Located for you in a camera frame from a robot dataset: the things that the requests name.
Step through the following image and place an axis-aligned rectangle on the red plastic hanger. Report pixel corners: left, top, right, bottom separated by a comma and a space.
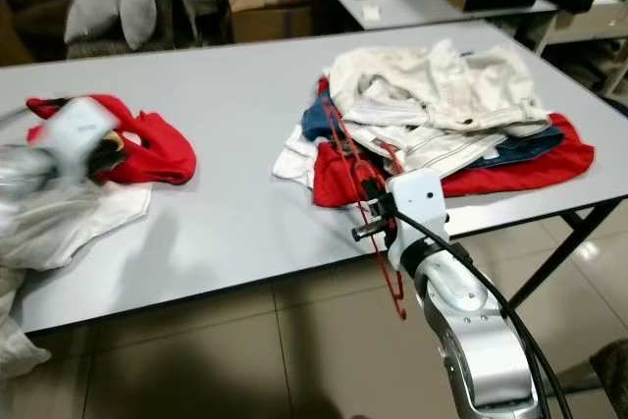
322, 95, 408, 322

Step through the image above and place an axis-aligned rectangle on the cream garment dark stitching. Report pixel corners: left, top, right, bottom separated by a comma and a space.
0, 179, 151, 381

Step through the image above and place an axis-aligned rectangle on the crumpled red garment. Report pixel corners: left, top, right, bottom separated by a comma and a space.
26, 95, 197, 186

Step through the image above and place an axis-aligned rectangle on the white cloth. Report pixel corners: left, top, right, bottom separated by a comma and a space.
273, 125, 330, 189

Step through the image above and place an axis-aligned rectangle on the cream denim jacket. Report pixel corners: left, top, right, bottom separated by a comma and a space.
316, 39, 552, 180

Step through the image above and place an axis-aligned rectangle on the grey pillow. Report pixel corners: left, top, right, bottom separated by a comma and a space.
120, 0, 158, 50
64, 0, 129, 45

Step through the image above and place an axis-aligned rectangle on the blue denim garment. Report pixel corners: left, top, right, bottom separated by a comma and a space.
301, 80, 575, 170

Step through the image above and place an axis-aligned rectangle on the large red garment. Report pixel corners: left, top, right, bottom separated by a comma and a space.
312, 113, 597, 209

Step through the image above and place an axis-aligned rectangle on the black metal table leg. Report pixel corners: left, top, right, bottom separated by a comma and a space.
510, 198, 628, 307

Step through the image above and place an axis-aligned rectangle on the cardboard box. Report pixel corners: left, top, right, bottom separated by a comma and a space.
226, 0, 320, 44

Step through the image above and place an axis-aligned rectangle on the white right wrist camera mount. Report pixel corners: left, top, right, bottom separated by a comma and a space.
386, 169, 449, 275

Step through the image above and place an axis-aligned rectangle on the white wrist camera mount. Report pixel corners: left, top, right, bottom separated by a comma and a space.
49, 97, 127, 180
386, 169, 449, 275

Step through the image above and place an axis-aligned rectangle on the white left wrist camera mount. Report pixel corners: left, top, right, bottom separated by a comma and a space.
49, 97, 127, 180

